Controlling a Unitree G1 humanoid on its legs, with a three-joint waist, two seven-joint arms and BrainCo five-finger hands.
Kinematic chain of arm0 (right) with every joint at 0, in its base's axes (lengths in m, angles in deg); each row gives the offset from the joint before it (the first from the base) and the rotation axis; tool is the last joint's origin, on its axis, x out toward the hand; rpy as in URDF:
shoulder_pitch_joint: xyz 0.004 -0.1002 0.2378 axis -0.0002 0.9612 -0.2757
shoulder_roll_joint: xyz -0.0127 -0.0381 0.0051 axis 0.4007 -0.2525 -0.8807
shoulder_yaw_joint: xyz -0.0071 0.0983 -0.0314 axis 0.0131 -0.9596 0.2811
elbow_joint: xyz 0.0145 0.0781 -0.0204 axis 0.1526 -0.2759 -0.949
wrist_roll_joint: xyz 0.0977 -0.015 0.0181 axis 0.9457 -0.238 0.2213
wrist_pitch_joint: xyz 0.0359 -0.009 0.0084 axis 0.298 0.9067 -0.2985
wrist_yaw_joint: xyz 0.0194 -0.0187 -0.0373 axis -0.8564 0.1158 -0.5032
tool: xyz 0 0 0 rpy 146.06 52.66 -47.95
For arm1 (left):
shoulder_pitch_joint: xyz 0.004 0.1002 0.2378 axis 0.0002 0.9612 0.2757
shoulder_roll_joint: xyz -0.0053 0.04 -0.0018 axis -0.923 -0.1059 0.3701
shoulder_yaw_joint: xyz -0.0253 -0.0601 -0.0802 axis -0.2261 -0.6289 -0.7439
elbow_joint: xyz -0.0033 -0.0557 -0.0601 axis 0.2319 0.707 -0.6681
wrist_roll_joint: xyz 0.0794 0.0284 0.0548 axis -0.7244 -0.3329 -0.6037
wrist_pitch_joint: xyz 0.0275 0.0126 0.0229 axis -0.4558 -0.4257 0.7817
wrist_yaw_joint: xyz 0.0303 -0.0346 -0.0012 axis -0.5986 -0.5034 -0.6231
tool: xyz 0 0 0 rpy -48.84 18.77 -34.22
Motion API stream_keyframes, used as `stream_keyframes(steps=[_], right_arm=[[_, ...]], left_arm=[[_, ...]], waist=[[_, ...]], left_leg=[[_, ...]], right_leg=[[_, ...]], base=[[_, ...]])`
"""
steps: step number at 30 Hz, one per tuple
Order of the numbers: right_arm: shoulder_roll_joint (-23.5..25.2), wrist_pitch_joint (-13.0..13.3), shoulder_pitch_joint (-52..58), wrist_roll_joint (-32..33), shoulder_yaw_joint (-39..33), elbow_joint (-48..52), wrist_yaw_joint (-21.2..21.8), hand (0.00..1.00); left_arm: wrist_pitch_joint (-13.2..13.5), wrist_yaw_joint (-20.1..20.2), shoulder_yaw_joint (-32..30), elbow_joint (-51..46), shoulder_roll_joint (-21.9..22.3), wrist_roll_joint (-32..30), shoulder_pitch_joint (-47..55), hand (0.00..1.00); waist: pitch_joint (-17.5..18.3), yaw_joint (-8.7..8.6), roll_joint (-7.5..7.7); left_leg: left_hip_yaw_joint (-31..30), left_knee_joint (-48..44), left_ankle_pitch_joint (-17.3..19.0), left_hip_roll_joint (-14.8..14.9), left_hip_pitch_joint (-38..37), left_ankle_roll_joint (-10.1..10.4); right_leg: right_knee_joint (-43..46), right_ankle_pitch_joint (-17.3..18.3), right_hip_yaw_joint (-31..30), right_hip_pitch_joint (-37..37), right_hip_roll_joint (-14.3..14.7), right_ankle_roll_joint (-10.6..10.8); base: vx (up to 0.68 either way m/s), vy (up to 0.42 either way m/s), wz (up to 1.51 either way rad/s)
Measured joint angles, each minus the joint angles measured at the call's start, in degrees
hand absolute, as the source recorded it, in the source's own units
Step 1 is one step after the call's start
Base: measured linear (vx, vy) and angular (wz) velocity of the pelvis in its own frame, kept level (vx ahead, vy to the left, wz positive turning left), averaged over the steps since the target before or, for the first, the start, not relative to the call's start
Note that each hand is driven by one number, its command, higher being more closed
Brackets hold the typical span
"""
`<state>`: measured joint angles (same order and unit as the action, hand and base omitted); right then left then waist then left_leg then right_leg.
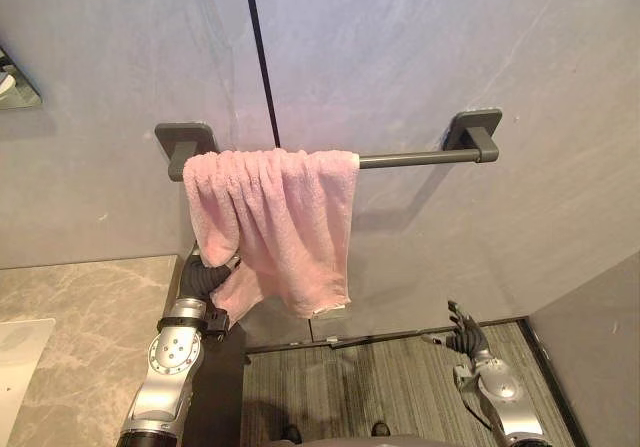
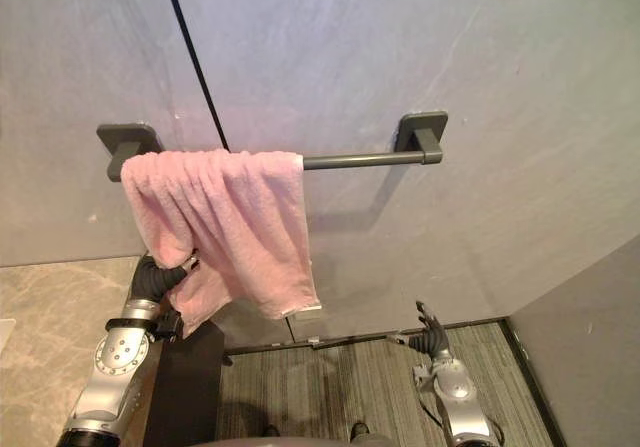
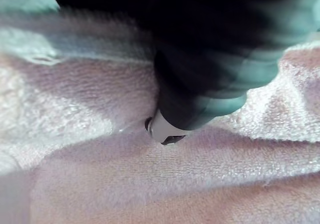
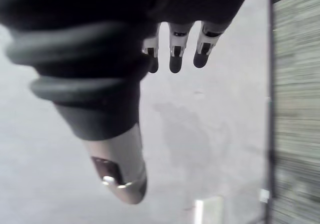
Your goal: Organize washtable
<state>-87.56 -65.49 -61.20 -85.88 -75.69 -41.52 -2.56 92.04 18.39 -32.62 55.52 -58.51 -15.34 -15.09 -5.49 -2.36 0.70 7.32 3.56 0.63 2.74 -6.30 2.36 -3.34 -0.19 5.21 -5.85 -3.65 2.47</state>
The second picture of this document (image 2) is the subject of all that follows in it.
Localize dark cabinet side panel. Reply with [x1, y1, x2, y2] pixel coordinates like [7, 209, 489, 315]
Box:
[143, 320, 227, 447]

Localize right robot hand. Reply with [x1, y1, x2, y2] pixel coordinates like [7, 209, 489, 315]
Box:
[388, 300, 452, 360]

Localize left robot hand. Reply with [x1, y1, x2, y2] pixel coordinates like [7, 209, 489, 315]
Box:
[131, 248, 202, 304]

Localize pink towel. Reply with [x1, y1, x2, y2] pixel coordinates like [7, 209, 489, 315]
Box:
[120, 148, 323, 339]

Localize grey towel bar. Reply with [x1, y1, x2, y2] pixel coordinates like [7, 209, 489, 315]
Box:
[95, 110, 449, 183]

